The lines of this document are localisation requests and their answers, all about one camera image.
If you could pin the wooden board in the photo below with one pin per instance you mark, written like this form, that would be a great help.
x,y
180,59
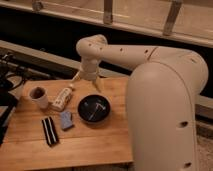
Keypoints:
x,y
25,148

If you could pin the blue sponge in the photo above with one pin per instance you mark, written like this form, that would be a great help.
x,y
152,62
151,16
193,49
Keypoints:
x,y
66,120

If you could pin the black striped rectangular block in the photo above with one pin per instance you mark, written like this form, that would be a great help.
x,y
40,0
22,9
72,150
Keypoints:
x,y
50,131

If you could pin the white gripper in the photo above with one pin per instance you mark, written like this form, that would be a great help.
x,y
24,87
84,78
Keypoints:
x,y
88,71

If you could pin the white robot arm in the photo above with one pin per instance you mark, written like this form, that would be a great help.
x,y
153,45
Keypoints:
x,y
160,99

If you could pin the white plastic bottle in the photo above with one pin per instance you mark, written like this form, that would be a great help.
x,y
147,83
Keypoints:
x,y
63,98

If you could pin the black equipment with cables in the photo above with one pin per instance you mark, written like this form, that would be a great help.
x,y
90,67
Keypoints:
x,y
8,83

